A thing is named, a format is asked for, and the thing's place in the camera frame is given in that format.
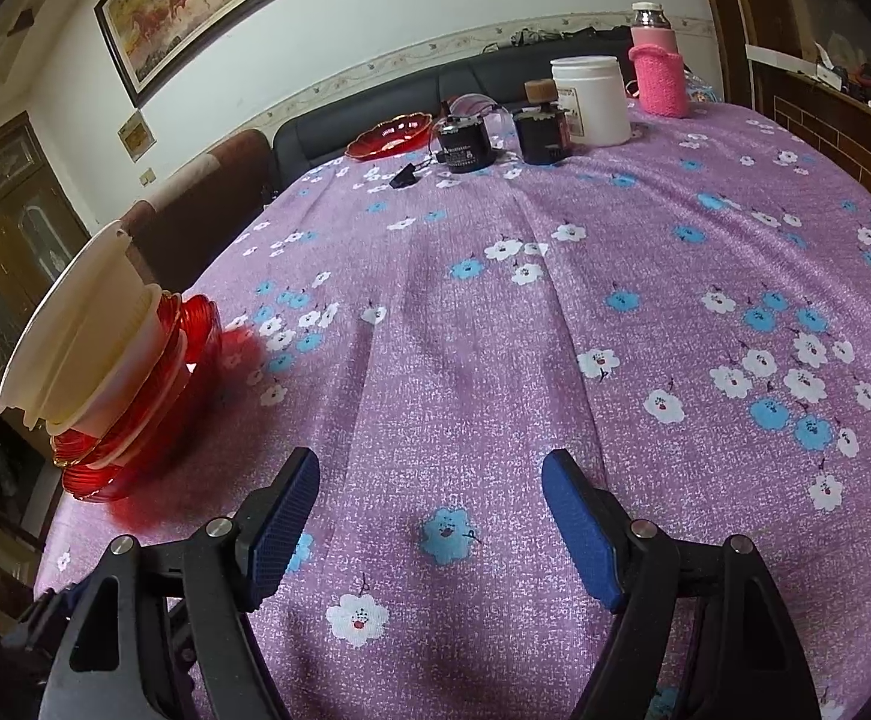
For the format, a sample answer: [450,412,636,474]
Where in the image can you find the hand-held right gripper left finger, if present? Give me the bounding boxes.
[37,447,321,720]

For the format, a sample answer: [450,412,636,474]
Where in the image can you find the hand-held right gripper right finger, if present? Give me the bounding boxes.
[541,448,827,720]

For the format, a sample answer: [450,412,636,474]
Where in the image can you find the red glass plate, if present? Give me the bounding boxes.
[345,111,436,161]
[60,461,140,502]

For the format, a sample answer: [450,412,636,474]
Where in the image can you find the red glass scalloped dish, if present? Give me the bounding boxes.
[49,294,222,470]

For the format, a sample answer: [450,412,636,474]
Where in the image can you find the beige ribbed plastic bowl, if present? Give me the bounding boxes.
[0,221,149,432]

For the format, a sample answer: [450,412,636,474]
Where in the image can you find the purple floral tablecloth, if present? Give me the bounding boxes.
[34,97,871,720]

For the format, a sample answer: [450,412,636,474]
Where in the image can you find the brown upholstered chair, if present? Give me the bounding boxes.
[118,127,275,293]

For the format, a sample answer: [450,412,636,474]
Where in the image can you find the wooden glass-door cabinet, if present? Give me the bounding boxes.
[0,111,91,541]

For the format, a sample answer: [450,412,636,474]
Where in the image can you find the black leather sofa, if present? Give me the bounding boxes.
[274,26,639,188]

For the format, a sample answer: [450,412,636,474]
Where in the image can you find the dark jar with cork lid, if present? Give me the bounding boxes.
[514,106,573,166]

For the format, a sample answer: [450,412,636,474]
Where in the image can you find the black cylindrical motor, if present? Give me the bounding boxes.
[435,115,498,176]

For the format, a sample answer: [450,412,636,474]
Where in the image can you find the white plastic jar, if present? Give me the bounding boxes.
[550,54,633,147]

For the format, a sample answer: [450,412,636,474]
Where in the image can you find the bottle with pink knit sleeve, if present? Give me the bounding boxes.
[626,1,692,119]

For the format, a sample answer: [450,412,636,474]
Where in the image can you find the dark wooden sideboard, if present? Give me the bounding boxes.
[743,0,871,241]

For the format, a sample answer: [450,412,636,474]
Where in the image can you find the framed horse painting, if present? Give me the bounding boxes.
[94,0,406,110]

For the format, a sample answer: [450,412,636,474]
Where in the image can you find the small framed wall picture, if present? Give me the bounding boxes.
[118,109,157,162]

